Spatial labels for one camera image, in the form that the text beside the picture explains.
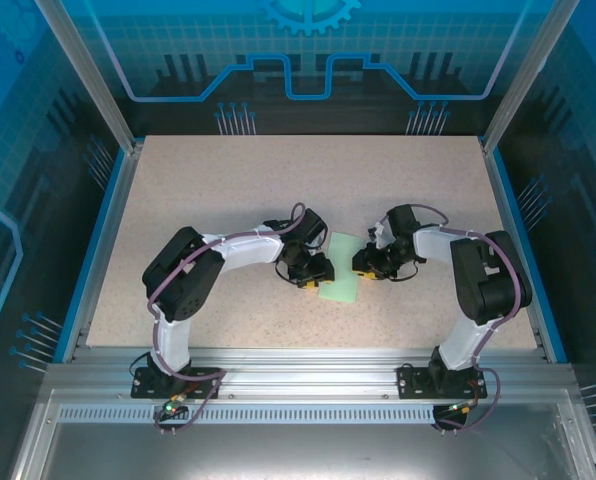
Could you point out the connector with green light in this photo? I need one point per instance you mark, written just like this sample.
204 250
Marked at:
460 409
170 409

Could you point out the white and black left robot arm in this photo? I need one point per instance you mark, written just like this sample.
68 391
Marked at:
248 250

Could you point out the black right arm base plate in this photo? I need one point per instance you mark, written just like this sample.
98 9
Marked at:
410 382

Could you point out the silver sheet metal shelf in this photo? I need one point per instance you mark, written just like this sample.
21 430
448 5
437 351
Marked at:
298 452

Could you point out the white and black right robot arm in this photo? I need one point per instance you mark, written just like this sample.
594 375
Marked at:
430 247

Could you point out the aluminium frame post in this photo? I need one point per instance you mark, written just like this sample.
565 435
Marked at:
523 75
96 75

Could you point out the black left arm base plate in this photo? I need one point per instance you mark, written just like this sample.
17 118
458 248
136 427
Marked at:
140 387

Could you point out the aluminium mounting beam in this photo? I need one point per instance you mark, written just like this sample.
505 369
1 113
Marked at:
303 372

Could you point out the light green paper sheet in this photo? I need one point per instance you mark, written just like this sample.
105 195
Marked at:
343 272

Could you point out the aluminium side rail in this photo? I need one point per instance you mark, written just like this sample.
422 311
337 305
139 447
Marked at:
113 220
508 220

